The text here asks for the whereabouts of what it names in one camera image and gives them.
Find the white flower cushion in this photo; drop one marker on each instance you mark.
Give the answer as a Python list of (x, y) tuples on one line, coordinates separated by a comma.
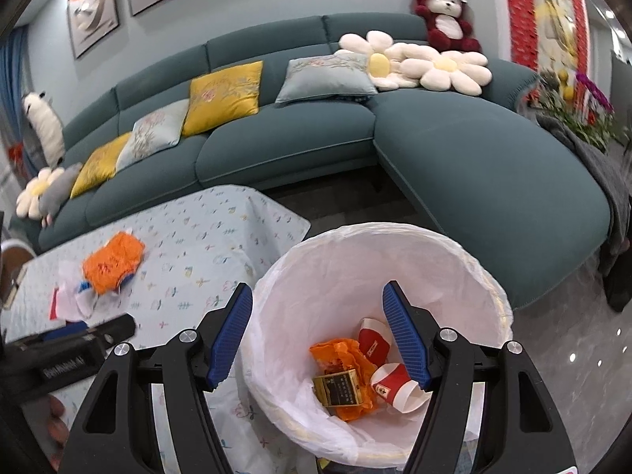
[(377, 64), (444, 71), (32, 192)]

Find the orange printed bag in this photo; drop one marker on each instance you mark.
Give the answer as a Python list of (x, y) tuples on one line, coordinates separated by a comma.
[(111, 261)]

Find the bin with white liner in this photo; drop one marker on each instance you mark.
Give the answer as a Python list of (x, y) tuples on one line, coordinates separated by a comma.
[(321, 266)]

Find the white wooden chair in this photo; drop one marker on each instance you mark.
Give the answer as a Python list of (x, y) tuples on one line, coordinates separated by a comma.
[(12, 266)]

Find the teal sofa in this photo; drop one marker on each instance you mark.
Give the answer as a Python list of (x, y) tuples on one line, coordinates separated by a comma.
[(296, 148)]

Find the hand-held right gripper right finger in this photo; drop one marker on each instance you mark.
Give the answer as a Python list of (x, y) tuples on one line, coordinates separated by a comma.
[(407, 340)]

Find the potted orchid plant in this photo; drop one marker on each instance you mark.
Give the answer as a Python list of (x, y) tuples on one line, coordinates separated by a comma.
[(582, 108)]

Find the floral tablecloth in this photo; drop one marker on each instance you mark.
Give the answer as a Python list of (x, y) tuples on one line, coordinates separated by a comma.
[(197, 247)]

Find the blue curtain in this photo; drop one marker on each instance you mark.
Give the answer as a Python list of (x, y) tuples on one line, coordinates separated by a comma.
[(12, 89)]

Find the black bag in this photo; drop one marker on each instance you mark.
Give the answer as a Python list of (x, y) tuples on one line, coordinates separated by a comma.
[(619, 289)]

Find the white tissue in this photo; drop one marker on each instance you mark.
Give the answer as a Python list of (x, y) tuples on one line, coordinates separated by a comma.
[(76, 298)]

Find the large yellow embroidered pillow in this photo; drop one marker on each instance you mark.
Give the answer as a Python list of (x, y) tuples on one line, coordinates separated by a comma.
[(222, 96)]

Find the gold and black box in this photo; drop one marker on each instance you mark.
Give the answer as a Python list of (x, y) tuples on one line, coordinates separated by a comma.
[(340, 387)]

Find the person's left hand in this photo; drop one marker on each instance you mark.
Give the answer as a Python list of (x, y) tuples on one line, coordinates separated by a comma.
[(55, 412)]

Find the pale blue embroidered pillow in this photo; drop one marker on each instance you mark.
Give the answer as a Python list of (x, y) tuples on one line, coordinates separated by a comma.
[(321, 76), (150, 131)]

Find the red bordered wall hanging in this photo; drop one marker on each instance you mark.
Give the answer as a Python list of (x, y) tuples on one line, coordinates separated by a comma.
[(523, 19)]

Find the long white plush toy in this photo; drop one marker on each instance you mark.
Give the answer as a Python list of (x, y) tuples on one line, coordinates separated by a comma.
[(47, 128)]

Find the red curtain tie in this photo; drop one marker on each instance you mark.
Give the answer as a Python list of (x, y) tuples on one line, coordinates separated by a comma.
[(16, 155)]

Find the small framed painting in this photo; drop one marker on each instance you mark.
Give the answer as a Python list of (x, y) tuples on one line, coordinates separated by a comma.
[(94, 15)]

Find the orange plastic bag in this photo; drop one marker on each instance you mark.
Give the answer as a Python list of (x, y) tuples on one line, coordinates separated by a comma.
[(340, 350)]

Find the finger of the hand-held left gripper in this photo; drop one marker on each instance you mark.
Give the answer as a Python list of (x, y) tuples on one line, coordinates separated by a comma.
[(69, 330), (118, 328)]

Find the red teddy bear plush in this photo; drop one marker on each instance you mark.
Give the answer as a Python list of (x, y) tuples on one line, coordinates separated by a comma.
[(447, 19)]

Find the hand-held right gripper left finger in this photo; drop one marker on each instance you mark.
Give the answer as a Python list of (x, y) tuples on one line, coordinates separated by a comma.
[(229, 335)]

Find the small yellow embroidered pillow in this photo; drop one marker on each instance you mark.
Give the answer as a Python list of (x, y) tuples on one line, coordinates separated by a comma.
[(98, 165)]

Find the grey throw blanket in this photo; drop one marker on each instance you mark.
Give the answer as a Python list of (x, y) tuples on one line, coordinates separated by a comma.
[(607, 182)]

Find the red and white paper cup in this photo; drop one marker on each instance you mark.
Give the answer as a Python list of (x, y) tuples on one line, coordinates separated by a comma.
[(395, 387), (373, 340)]

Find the grey plush toy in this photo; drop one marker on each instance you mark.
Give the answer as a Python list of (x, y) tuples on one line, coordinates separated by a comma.
[(57, 195)]

